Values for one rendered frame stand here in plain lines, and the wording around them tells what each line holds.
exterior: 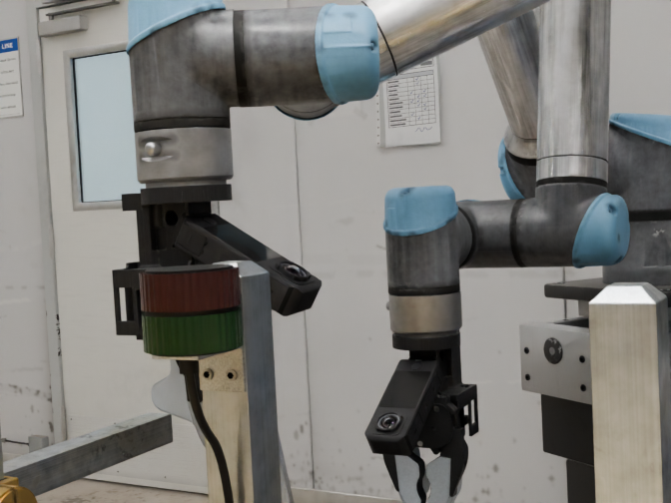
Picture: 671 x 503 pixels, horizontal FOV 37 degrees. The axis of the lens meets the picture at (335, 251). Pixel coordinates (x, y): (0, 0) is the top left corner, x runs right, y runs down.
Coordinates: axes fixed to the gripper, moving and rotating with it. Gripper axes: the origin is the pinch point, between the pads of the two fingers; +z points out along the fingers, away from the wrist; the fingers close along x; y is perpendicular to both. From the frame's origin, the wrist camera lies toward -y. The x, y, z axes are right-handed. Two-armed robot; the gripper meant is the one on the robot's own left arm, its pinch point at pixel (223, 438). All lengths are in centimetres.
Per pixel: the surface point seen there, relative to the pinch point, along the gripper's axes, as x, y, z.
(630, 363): 11.5, -34.3, -9.0
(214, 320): 16.5, -11.7, -11.7
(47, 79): -263, 271, -76
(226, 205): -260, 179, -18
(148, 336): 17.8, -7.9, -10.9
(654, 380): 11.4, -35.5, -8.2
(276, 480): 9.2, -10.6, -0.2
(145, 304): 17.7, -7.7, -12.8
